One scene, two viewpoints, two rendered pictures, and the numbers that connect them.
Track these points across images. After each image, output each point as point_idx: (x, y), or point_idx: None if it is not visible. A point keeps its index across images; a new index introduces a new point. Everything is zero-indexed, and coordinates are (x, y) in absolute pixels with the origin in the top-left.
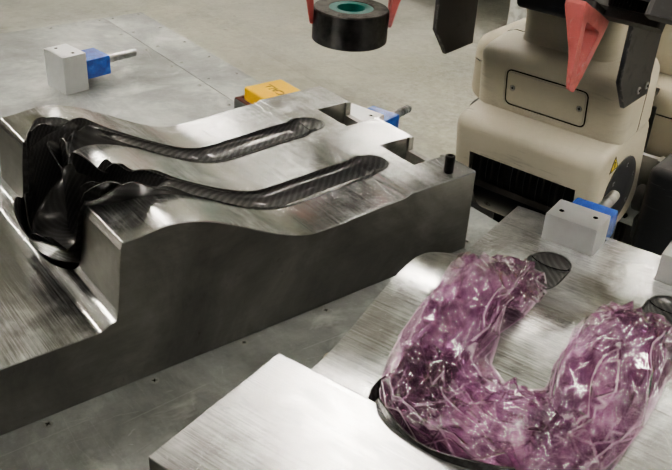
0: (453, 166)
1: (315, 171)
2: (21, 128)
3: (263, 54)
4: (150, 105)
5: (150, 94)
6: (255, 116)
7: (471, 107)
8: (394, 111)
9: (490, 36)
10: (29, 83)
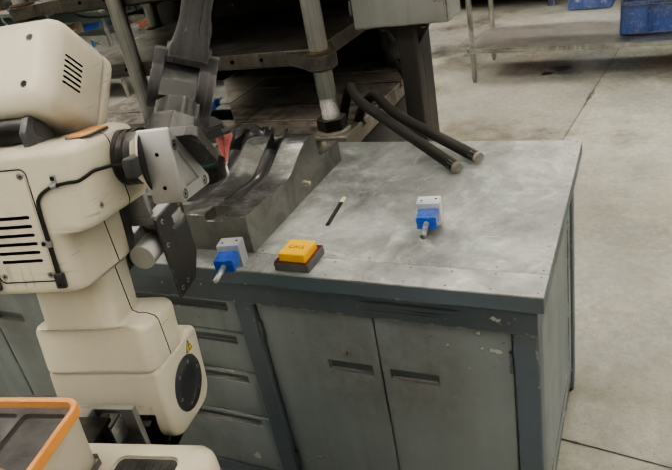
0: None
1: (212, 189)
2: (300, 134)
3: None
4: (371, 234)
5: (383, 239)
6: (257, 194)
7: (184, 327)
8: (220, 269)
9: (197, 446)
10: (453, 213)
